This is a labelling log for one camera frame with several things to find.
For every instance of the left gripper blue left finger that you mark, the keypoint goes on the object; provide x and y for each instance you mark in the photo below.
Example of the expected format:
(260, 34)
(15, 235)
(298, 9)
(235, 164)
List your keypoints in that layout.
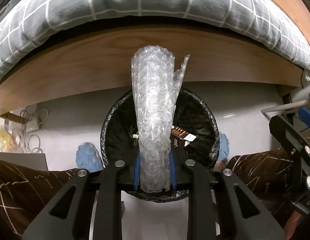
(136, 172)

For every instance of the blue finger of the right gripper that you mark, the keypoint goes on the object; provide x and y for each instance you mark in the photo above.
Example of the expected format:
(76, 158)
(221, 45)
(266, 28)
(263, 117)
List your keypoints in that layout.
(304, 116)

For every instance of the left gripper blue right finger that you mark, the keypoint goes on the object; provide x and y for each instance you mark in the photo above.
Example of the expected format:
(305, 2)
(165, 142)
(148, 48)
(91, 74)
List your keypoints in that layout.
(172, 170)

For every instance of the dark brown snack box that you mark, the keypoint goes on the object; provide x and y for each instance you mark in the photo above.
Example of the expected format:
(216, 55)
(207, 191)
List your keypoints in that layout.
(181, 138)

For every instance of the bubble wrap roll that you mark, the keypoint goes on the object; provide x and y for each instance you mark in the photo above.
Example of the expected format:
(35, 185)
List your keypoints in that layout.
(155, 85)

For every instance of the black lined trash bin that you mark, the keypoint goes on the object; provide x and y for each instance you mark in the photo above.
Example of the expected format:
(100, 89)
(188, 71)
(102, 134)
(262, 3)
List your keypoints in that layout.
(191, 114)

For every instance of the person's right hand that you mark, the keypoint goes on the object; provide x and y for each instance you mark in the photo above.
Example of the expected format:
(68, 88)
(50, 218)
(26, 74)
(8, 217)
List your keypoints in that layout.
(293, 222)

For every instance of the blue slipper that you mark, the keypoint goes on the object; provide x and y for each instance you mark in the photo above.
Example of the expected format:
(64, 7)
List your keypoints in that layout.
(224, 148)
(88, 158)

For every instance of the yellow plastic bag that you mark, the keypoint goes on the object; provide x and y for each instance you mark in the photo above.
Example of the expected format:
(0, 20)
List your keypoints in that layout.
(6, 140)

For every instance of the grey checked bed sheet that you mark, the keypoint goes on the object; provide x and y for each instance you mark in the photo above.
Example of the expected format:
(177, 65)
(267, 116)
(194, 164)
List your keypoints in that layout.
(31, 22)

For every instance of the wooden bed frame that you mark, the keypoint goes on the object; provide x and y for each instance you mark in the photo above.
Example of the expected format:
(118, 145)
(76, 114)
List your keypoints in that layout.
(97, 55)

